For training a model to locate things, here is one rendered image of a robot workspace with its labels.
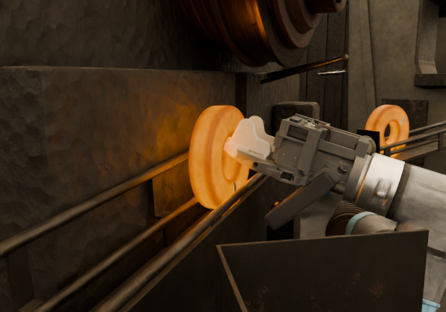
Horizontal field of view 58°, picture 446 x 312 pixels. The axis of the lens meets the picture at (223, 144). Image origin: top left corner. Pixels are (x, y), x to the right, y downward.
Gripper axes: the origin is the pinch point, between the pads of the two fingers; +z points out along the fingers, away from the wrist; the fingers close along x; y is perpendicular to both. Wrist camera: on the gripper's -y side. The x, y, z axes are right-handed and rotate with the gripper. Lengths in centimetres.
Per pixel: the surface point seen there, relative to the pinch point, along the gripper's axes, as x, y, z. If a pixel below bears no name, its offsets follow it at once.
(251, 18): -5.7, 18.6, 2.5
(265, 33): -6.6, 17.0, 0.1
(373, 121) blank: -62, 1, -17
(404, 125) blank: -71, 1, -25
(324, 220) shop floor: -180, -82, -6
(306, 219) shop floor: -178, -84, 5
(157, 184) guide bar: 11.4, -4.6, 3.2
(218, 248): 25.4, -0.6, -11.7
